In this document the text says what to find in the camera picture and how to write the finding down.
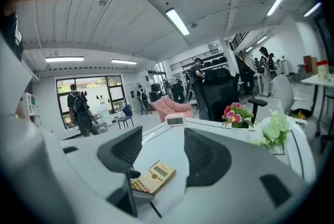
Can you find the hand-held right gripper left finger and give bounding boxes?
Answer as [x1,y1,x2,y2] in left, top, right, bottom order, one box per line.
[59,125,162,218]

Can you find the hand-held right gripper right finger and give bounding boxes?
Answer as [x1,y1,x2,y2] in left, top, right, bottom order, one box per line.
[184,127,313,218]

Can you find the yellow calculator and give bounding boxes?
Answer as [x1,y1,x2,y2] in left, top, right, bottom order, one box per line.
[130,160,177,195]

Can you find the blue chair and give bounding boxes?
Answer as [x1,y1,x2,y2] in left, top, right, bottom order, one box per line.
[117,104,135,130]

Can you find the pink flower bouquet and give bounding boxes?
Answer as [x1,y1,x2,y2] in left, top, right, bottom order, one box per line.
[221,102,255,129]

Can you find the white green flower bouquet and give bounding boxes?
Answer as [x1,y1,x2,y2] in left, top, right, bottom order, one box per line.
[250,109,291,149]

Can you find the black-framed window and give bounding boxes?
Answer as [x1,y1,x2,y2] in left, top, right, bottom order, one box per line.
[56,75,126,130]

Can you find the pink digital clock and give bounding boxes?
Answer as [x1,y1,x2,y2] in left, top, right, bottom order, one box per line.
[164,112,186,127]

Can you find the black mesh office chair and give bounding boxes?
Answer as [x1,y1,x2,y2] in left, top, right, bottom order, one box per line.
[193,68,268,123]

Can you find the orange flower bunch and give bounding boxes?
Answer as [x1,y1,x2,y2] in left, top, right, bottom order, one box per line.
[292,110,307,121]

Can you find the pink lounge chair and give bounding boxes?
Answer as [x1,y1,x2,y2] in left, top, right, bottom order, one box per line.
[150,97,194,123]

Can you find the white grey office chair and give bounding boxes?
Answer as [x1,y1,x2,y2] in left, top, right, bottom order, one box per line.
[270,74,314,125]

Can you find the ceiling light strip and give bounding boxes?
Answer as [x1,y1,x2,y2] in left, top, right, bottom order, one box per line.
[111,58,138,65]
[266,0,290,17]
[45,56,85,63]
[165,8,190,37]
[303,2,323,18]

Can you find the black staircase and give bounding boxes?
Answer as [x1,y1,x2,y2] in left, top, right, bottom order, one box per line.
[229,31,261,73]

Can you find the white side table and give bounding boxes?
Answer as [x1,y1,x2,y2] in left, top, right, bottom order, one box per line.
[300,74,334,137]

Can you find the red and brown boards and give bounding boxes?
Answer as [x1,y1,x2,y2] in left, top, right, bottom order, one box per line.
[303,55,319,75]

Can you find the jar with red lid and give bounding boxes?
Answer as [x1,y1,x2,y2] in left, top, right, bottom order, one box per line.
[316,60,330,81]

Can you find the person's black shirt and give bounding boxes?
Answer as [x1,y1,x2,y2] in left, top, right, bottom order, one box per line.
[0,13,25,62]

